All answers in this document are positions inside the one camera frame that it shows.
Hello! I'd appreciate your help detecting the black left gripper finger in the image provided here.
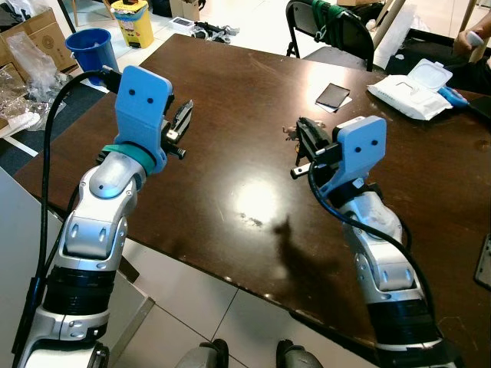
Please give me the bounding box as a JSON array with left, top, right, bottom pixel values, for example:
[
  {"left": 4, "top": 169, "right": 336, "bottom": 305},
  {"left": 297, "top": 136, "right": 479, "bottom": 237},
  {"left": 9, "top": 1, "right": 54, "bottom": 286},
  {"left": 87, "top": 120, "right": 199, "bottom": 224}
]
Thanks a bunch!
[{"left": 172, "top": 100, "right": 194, "bottom": 143}]

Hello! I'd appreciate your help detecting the black square phone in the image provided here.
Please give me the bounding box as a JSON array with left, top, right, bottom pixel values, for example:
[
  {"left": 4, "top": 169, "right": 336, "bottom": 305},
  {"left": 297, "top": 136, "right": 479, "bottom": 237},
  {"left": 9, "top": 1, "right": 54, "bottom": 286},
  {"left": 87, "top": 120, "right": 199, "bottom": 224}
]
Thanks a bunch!
[{"left": 315, "top": 83, "right": 352, "bottom": 113}]

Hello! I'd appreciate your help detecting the dark brown wooden table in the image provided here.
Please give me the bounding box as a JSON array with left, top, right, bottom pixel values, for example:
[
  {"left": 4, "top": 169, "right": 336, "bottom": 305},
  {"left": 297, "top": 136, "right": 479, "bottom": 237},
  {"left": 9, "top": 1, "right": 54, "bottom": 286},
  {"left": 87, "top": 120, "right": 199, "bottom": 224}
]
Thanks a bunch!
[{"left": 14, "top": 34, "right": 491, "bottom": 368}]

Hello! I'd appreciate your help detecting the white wet wipes pack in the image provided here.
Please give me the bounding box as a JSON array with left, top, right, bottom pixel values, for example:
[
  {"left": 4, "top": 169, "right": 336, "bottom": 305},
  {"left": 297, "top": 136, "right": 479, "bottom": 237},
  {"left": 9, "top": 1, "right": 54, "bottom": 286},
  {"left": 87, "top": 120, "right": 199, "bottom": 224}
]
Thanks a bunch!
[{"left": 367, "top": 59, "right": 455, "bottom": 122}]

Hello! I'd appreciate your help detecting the small white device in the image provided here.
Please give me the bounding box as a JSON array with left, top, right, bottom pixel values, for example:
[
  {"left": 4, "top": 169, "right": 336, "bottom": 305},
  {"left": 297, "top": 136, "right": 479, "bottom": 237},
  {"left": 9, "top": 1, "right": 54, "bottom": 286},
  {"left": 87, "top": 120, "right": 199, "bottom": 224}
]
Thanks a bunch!
[{"left": 169, "top": 17, "right": 202, "bottom": 37}]

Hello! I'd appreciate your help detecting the dark floor mat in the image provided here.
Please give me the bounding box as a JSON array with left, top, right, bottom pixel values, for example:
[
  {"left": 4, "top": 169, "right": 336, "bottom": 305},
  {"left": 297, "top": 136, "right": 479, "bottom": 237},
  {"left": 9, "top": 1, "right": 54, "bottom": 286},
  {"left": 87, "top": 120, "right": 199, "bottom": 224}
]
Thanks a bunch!
[{"left": 0, "top": 77, "right": 104, "bottom": 179}]

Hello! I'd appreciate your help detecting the yellow container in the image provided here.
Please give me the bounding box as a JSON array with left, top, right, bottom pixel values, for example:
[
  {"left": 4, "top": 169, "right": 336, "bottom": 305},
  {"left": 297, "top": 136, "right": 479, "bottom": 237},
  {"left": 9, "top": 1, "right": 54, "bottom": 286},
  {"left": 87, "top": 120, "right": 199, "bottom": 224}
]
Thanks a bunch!
[{"left": 111, "top": 0, "right": 156, "bottom": 49}]

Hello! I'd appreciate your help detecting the black folding chair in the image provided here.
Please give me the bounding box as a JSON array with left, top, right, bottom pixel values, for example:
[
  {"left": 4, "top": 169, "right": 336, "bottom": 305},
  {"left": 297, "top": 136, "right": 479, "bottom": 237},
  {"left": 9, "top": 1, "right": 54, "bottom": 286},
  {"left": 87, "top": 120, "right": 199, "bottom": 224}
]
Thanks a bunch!
[{"left": 285, "top": 0, "right": 378, "bottom": 72}]

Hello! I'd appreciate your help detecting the small cardboard box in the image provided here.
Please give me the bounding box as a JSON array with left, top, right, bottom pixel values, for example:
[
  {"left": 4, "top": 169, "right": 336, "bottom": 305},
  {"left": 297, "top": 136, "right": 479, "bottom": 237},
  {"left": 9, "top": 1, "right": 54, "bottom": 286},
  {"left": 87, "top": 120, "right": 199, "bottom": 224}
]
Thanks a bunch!
[{"left": 169, "top": 0, "right": 204, "bottom": 21}]

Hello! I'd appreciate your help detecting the green cloth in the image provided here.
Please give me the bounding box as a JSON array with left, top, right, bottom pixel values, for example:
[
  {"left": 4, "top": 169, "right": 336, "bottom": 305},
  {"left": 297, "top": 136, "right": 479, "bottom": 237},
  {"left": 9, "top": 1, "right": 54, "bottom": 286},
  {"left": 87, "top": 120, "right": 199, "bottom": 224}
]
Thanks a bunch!
[{"left": 310, "top": 0, "right": 342, "bottom": 31}]

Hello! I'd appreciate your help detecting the black tablet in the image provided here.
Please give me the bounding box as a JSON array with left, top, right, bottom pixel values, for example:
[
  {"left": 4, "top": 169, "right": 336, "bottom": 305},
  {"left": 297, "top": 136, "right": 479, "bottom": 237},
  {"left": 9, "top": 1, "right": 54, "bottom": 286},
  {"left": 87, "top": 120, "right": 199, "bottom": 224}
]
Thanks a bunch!
[{"left": 466, "top": 92, "right": 491, "bottom": 127}]

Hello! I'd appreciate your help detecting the wooden pole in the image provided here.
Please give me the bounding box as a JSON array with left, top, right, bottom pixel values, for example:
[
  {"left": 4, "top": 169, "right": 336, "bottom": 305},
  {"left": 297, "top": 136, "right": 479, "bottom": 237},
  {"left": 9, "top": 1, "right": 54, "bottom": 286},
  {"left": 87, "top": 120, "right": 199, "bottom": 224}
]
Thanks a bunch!
[{"left": 371, "top": 0, "right": 409, "bottom": 48}]

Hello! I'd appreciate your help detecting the seated person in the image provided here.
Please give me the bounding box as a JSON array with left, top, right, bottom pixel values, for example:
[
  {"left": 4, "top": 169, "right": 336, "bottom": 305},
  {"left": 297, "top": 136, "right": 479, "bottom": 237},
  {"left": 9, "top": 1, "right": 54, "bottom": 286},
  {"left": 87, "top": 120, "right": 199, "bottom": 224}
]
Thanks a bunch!
[{"left": 451, "top": 0, "right": 491, "bottom": 97}]

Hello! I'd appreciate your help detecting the clear plastic bag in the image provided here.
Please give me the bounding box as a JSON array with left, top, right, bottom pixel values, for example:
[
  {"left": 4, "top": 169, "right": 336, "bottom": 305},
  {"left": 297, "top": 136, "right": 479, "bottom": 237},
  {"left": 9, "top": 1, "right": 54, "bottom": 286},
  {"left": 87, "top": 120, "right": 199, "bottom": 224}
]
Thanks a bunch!
[{"left": 0, "top": 32, "right": 68, "bottom": 135}]

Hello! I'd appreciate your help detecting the brown cardboard box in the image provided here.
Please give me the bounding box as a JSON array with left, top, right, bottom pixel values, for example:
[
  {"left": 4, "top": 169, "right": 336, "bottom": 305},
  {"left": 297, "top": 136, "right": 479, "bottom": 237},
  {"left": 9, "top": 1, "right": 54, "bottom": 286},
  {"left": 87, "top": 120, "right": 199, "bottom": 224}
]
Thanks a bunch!
[{"left": 0, "top": 8, "right": 71, "bottom": 74}]

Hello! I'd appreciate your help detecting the black square key tray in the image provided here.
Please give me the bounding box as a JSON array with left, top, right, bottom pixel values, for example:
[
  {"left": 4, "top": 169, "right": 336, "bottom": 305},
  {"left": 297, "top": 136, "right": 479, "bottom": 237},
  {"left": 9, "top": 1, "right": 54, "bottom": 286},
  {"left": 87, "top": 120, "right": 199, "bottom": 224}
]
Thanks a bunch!
[{"left": 473, "top": 232, "right": 491, "bottom": 291}]

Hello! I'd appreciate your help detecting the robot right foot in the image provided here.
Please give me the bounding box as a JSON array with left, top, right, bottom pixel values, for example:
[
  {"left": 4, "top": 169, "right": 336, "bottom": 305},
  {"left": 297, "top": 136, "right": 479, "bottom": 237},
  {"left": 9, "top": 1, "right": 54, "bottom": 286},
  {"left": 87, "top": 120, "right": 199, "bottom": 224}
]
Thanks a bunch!
[{"left": 275, "top": 339, "right": 327, "bottom": 368}]

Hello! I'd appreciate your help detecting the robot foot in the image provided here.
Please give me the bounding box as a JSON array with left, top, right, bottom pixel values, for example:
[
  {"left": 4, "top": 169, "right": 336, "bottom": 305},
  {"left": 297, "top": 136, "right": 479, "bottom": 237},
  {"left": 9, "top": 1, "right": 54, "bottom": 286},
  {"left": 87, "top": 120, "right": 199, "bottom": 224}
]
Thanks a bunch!
[
  {"left": 275, "top": 339, "right": 327, "bottom": 368},
  {"left": 175, "top": 339, "right": 231, "bottom": 368}
]

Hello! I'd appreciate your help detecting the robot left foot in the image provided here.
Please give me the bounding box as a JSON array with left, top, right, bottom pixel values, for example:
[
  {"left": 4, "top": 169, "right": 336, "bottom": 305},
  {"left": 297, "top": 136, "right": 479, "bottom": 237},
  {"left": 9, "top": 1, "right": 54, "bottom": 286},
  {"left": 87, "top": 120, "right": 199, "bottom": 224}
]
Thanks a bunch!
[{"left": 175, "top": 339, "right": 231, "bottom": 368}]

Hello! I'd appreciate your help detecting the light blue right wrist camera mount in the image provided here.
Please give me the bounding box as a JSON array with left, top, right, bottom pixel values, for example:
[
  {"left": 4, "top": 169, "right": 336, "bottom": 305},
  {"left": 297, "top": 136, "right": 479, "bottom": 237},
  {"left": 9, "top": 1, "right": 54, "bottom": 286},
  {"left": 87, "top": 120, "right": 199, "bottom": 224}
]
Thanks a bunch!
[{"left": 321, "top": 117, "right": 387, "bottom": 196}]

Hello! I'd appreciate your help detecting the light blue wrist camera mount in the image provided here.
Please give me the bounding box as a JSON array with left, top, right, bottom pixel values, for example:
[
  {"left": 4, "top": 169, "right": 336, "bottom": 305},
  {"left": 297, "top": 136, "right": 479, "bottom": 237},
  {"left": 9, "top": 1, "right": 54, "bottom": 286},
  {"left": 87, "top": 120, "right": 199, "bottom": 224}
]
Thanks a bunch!
[
  {"left": 321, "top": 117, "right": 387, "bottom": 196},
  {"left": 114, "top": 65, "right": 174, "bottom": 173}
]

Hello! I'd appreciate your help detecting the light blue left wrist camera mount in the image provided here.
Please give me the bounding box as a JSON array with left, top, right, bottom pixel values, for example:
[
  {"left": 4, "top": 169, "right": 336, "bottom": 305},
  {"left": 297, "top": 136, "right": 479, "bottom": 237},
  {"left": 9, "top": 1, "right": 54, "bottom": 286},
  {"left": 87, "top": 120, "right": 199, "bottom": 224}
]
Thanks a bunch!
[{"left": 114, "top": 65, "right": 174, "bottom": 173}]

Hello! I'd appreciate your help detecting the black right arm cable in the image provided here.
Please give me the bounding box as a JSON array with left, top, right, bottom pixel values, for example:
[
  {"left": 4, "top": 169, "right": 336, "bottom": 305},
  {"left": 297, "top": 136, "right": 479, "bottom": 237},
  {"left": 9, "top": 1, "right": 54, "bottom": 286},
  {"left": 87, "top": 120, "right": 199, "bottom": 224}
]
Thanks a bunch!
[{"left": 307, "top": 165, "right": 438, "bottom": 323}]

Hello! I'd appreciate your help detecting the black gadget with cables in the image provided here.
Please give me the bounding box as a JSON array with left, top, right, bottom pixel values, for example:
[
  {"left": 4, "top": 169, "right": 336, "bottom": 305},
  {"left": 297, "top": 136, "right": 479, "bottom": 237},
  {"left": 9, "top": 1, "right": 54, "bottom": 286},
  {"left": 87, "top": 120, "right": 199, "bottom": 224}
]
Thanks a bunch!
[{"left": 192, "top": 21, "right": 240, "bottom": 41}]

